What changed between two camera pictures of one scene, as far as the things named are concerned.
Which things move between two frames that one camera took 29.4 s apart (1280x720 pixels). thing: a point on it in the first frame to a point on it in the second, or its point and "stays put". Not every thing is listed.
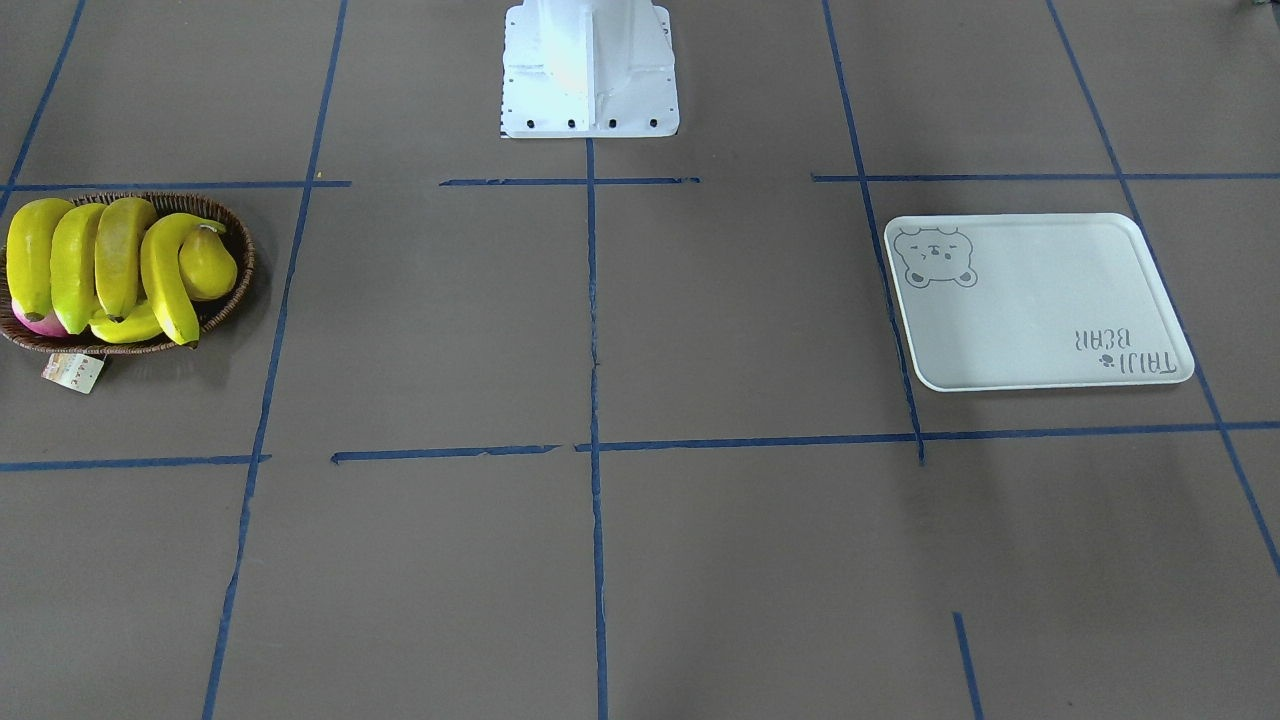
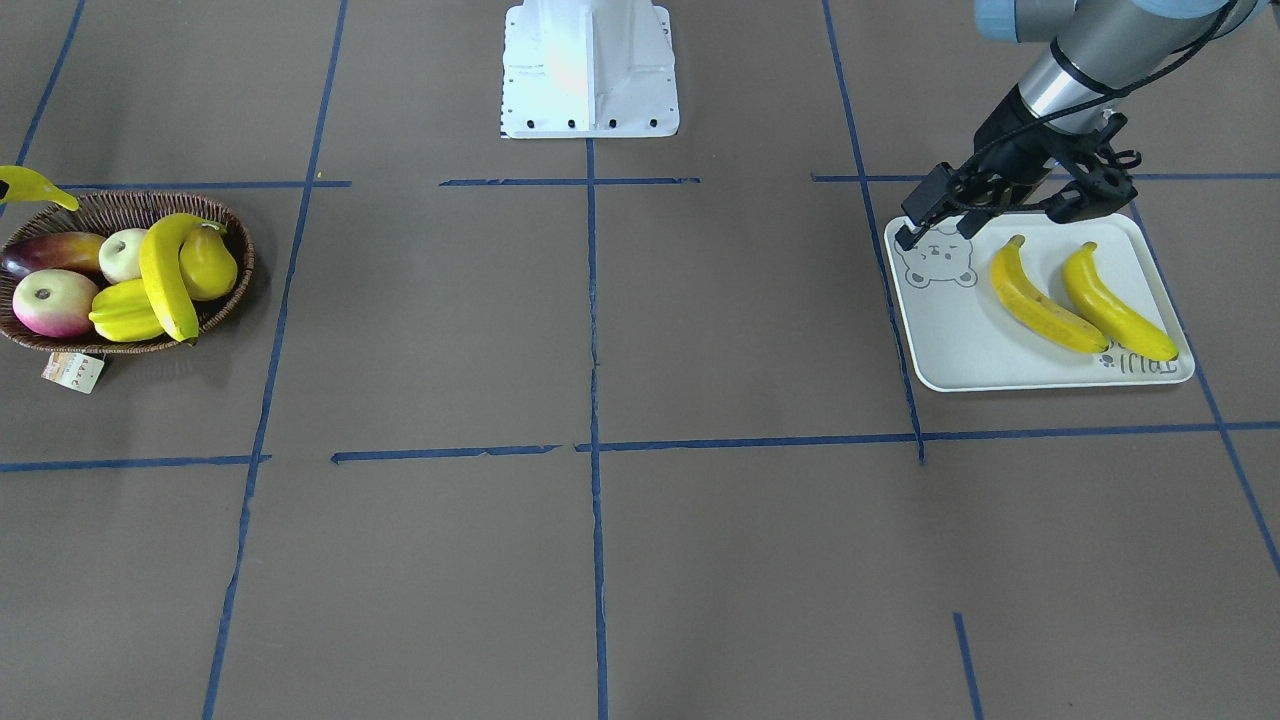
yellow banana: (121, 225) to (25, 185)
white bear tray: (998, 300) stays put
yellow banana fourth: (164, 275) stays put
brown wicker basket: (209, 313) stays put
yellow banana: (28, 254) to (1127, 327)
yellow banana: (72, 264) to (1033, 307)
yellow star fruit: (139, 324) stays put
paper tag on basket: (76, 370) stays put
